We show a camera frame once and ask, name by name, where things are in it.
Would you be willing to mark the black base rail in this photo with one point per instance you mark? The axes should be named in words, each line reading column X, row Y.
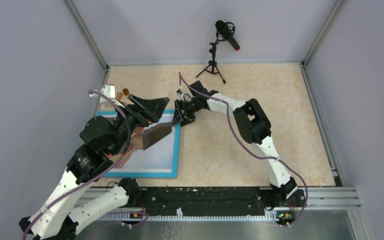
column 215, row 201

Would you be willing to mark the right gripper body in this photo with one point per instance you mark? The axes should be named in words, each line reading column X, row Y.
column 191, row 108

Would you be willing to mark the wooden picture frame blue edge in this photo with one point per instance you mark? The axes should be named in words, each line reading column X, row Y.
column 159, row 160

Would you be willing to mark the black microphone on tripod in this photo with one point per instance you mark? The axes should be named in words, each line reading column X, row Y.
column 225, row 32

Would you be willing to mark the hot air balloon photo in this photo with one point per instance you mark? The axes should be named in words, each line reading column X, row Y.
column 158, row 132

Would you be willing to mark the small brown cylinder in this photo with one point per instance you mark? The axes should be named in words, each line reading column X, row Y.
column 125, row 92

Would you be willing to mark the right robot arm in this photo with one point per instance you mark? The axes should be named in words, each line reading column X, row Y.
column 249, row 125

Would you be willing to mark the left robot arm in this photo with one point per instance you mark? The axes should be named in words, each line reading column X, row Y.
column 59, row 218

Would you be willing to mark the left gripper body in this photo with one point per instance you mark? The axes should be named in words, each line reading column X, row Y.
column 134, row 120

